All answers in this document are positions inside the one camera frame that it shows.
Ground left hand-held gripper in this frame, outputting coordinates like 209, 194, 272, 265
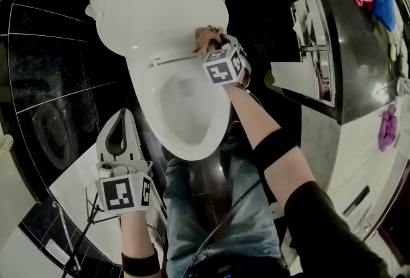
95, 108, 154, 215

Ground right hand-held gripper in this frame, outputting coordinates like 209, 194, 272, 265
202, 33, 250, 86

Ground brown cloth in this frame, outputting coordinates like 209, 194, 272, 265
193, 24, 226, 54

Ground white toilet lid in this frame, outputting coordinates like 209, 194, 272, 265
95, 0, 230, 61

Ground person's left forearm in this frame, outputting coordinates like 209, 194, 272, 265
118, 211, 161, 278

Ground person's right forearm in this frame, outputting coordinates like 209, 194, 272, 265
222, 81, 317, 209

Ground white toilet paper sheet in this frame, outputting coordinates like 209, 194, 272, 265
270, 61, 314, 94

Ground chrome toilet paper holder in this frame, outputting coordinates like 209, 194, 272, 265
290, 0, 336, 108

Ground black shoe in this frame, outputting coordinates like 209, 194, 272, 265
161, 144, 177, 164
223, 120, 245, 147

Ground white bathtub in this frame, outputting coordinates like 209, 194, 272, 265
47, 142, 168, 271

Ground beige waste bin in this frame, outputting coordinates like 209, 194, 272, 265
264, 68, 302, 102

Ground black tripod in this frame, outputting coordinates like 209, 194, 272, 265
61, 192, 120, 278

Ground chrome grab bar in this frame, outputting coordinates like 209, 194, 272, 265
52, 201, 81, 272

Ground person's legs in blue jeans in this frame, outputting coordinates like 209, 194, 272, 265
162, 138, 283, 278

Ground black elastic armband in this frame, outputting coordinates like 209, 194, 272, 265
252, 127, 299, 172
120, 248, 161, 277

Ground white rectangular soap dish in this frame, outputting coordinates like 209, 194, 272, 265
45, 238, 70, 264

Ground blue cloth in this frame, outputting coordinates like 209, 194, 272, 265
372, 0, 397, 32

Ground clear glass tumbler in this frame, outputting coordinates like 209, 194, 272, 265
397, 78, 410, 97

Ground purple cloth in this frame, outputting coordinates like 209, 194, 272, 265
377, 104, 399, 152

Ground black smartphone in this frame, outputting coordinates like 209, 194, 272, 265
342, 186, 371, 219

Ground person's black jacket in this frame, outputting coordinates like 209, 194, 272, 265
283, 180, 393, 278

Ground beige wall telephone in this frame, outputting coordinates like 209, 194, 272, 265
0, 135, 15, 156

